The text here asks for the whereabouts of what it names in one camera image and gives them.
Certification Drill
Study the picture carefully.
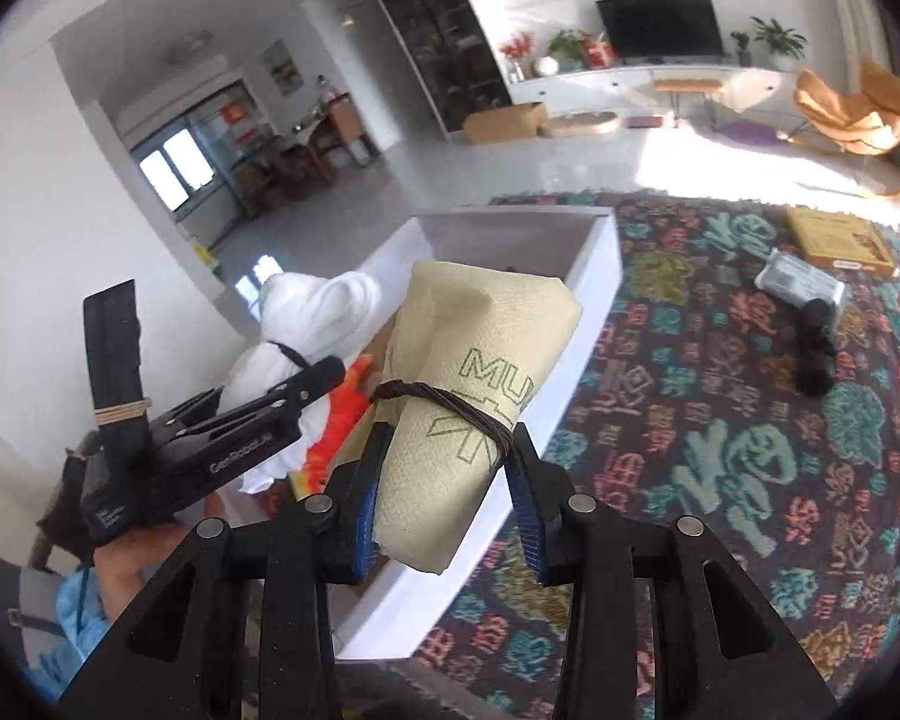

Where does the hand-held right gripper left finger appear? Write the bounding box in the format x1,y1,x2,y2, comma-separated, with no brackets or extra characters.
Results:
56,420,395,720

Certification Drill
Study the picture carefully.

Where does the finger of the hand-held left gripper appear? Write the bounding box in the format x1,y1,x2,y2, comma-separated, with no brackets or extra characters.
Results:
270,356,347,410
82,279,155,458

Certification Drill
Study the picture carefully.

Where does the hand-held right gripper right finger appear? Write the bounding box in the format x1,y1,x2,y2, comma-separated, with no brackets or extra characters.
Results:
506,424,841,720

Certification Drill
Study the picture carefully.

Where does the orange goldfish plush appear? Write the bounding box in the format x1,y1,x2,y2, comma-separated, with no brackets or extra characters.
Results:
289,356,380,500

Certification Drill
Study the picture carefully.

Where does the white cloth bundle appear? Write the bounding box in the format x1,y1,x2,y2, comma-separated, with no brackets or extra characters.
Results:
221,270,382,496

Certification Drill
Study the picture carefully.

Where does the beige cloth bundle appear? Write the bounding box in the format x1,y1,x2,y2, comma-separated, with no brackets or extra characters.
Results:
371,261,584,575

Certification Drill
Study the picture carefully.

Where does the white storage box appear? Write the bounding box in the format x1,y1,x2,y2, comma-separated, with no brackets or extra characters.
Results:
217,210,623,661

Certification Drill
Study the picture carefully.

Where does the person's left hand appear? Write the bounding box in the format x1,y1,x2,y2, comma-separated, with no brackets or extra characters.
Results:
94,517,211,620

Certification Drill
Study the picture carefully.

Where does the patterned woven blanket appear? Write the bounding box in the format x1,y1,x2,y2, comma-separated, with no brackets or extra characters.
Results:
412,191,900,720

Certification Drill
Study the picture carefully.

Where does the wooden side table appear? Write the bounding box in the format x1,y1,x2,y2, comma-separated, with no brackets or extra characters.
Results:
321,94,376,166

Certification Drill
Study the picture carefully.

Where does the brown cardboard box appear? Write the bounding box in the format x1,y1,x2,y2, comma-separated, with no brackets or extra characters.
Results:
463,101,548,145

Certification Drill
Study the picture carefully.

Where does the black plastic bag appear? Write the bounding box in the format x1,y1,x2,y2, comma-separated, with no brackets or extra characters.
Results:
793,298,839,397

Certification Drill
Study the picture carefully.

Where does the white labelled packet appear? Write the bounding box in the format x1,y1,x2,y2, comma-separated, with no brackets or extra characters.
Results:
755,247,847,320

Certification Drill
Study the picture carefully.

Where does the dark glass display cabinet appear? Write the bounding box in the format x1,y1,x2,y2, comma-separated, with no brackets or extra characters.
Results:
352,0,512,140

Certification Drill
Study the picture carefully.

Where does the round pet bed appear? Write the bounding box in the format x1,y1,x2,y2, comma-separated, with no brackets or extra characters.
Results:
547,111,620,137

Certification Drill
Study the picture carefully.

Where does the red flower bouquet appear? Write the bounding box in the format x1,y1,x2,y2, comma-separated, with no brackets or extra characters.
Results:
499,31,535,80

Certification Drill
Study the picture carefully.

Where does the flat cardboard box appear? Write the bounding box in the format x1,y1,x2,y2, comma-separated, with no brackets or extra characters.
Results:
785,206,899,277

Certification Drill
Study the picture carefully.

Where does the leafy green potted plant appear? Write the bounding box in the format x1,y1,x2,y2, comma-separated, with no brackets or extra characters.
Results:
547,28,590,72

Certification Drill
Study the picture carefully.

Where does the white television cabinet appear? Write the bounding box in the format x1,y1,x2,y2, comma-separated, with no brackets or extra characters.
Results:
510,64,807,119

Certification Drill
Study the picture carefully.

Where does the purple floor mat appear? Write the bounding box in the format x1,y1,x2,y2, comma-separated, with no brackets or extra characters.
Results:
720,120,777,145

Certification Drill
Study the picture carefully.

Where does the wooden bench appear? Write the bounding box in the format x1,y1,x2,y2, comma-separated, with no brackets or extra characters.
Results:
654,79,723,128

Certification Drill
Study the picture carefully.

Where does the black television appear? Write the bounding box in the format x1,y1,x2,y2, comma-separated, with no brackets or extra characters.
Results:
596,0,725,61

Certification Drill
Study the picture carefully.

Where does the orange lounge chair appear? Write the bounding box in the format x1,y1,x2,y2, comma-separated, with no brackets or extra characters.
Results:
784,60,900,158

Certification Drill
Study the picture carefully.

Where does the large green potted plant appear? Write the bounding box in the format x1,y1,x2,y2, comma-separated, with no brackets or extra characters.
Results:
750,15,807,72

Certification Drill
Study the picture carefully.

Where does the framed wall picture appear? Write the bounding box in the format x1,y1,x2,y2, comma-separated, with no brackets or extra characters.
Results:
261,41,303,95

